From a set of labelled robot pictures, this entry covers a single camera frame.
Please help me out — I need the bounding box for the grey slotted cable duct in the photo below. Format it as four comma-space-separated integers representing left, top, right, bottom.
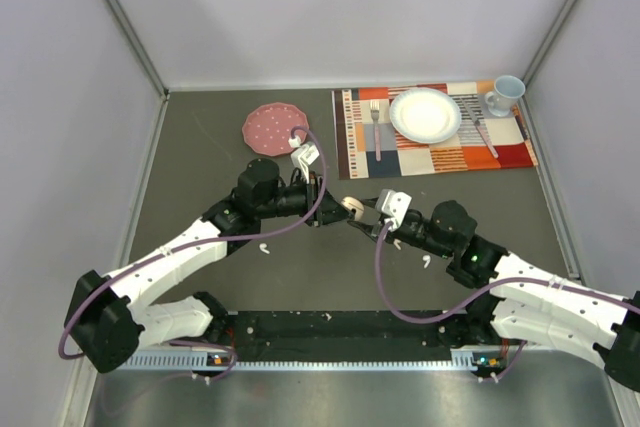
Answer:
118, 349, 505, 373

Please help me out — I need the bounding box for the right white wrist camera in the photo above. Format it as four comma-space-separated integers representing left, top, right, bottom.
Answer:
375, 189, 412, 231

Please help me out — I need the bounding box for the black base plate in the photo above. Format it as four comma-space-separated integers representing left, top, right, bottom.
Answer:
203, 311, 502, 362

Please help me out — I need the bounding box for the white paper plate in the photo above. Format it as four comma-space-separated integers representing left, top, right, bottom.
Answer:
389, 88, 462, 144

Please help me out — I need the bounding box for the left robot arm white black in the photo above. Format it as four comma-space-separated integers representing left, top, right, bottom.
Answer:
64, 159, 354, 373

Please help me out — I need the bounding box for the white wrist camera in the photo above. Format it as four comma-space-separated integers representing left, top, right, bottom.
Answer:
288, 136, 320, 177
375, 189, 412, 231

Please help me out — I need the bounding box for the patchwork colourful placemat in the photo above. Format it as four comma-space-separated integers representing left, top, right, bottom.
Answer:
332, 80, 538, 180

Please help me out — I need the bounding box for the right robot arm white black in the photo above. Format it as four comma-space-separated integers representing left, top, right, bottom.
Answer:
342, 189, 639, 391

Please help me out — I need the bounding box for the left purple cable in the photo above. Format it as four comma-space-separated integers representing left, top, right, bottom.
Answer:
59, 125, 329, 388

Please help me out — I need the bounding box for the pink polka dot plate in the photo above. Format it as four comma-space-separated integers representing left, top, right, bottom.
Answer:
242, 102, 309, 157

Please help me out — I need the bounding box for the pink handled fork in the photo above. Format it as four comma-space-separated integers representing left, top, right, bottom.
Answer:
370, 100, 381, 162

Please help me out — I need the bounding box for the pink handled knife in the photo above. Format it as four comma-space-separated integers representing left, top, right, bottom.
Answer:
461, 99, 499, 159

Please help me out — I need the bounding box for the light blue mug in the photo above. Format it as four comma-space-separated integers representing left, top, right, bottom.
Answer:
484, 75, 526, 117

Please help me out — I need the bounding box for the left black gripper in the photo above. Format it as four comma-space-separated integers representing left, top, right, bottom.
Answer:
257, 171, 354, 227

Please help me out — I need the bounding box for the white earbud charging case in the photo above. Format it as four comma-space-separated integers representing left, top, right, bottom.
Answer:
341, 196, 365, 221

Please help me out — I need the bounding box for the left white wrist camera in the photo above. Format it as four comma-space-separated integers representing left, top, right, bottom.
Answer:
288, 136, 320, 177

